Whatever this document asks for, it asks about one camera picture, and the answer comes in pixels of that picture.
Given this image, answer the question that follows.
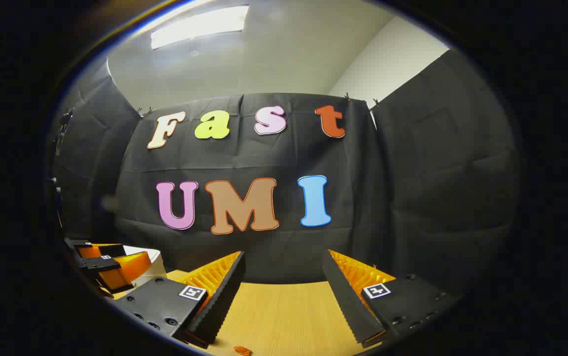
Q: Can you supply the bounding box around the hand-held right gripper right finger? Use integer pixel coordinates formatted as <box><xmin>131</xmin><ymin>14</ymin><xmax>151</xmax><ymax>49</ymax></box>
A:
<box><xmin>322</xmin><ymin>249</ymin><xmax>463</xmax><ymax>349</ymax></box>

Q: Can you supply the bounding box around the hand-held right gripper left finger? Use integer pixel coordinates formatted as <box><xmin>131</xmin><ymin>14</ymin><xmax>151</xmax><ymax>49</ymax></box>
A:
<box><xmin>111</xmin><ymin>251</ymin><xmax>246</xmax><ymax>349</ymax></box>

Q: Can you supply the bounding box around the white desktop garbage bin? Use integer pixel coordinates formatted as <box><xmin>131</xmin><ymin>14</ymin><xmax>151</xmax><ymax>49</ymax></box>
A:
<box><xmin>123</xmin><ymin>246</ymin><xmax>167</xmax><ymax>288</ymax></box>

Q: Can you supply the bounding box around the black backdrop cloth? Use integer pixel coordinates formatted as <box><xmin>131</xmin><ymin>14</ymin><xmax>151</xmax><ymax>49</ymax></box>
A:
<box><xmin>47</xmin><ymin>47</ymin><xmax>522</xmax><ymax>297</ymax></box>

